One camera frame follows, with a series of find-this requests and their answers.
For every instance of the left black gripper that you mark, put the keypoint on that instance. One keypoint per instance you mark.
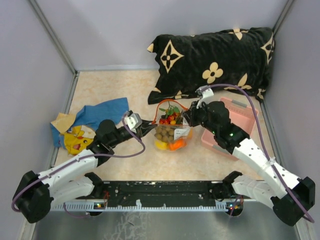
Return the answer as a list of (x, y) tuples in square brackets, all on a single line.
[(145, 126)]

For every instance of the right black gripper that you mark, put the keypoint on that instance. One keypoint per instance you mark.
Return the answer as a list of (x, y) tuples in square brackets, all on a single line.
[(190, 115)]

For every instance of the red cherry bunch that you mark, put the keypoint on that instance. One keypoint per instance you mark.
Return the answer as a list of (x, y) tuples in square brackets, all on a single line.
[(169, 113)]

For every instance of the brown longan bunch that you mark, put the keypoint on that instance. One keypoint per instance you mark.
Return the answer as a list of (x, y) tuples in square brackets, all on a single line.
[(164, 134)]

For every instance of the clear zip top bag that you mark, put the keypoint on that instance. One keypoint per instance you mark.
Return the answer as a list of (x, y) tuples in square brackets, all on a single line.
[(181, 131)]

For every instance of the yellow lemon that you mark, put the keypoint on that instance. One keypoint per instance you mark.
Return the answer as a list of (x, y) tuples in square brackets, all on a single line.
[(161, 145)]

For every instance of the orange persimmon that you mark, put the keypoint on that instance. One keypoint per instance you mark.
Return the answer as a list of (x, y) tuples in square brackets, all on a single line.
[(177, 144)]

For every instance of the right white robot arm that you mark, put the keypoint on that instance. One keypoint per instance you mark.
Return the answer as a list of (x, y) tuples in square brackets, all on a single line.
[(289, 196)]

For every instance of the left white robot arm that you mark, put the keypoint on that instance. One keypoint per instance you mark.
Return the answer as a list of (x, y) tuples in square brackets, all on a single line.
[(38, 193)]

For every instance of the yellow blue cartoon bag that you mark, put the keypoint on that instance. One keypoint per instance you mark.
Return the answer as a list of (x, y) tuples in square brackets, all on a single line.
[(69, 135)]

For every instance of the pink plastic basket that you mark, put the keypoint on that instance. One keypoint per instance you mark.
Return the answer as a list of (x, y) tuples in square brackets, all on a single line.
[(241, 115)]

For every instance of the blue cloth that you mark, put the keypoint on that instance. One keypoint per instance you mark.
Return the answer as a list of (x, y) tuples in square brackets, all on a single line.
[(90, 116)]

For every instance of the black floral pillow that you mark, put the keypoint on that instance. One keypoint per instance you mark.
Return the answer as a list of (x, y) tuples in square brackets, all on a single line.
[(228, 58)]

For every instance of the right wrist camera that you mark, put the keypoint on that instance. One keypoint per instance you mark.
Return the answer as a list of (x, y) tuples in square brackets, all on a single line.
[(205, 94)]

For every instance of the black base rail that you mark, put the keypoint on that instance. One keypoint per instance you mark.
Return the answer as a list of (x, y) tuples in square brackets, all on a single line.
[(156, 194)]

